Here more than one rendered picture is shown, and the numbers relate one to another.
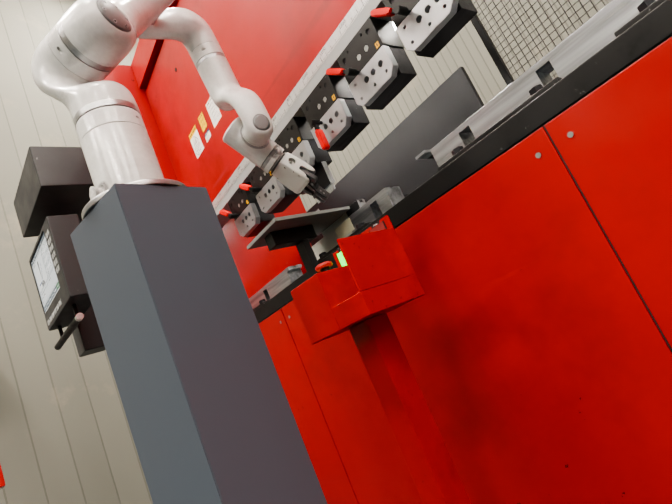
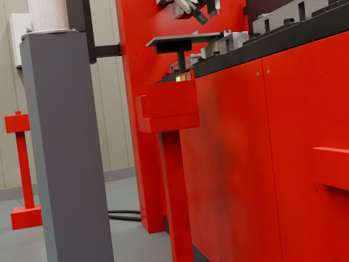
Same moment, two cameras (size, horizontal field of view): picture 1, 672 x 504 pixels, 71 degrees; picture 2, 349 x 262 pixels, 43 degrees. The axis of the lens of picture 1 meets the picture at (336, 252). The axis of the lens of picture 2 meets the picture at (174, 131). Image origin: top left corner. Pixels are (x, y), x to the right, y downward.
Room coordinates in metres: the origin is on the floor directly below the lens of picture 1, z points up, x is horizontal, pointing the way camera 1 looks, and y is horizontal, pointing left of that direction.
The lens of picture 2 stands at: (-0.34, -0.71, 0.73)
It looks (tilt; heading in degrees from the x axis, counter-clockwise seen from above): 3 degrees down; 28
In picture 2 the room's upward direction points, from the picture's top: 7 degrees counter-clockwise
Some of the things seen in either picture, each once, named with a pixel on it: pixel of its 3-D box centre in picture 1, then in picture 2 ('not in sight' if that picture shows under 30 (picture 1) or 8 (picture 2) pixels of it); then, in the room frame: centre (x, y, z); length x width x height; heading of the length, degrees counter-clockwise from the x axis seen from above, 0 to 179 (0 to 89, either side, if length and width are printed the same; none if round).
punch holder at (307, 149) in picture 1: (301, 152); not in sight; (1.42, -0.02, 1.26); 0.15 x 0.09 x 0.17; 41
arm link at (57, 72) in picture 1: (83, 83); not in sight; (0.82, 0.33, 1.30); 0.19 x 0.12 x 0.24; 64
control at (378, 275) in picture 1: (349, 279); (164, 102); (0.97, 0.00, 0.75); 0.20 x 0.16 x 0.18; 43
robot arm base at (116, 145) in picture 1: (124, 166); (48, 10); (0.80, 0.30, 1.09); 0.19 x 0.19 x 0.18
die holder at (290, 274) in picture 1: (268, 300); (184, 69); (1.82, 0.32, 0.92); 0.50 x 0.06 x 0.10; 41
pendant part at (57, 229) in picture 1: (62, 274); (68, 10); (1.95, 1.15, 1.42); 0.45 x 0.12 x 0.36; 46
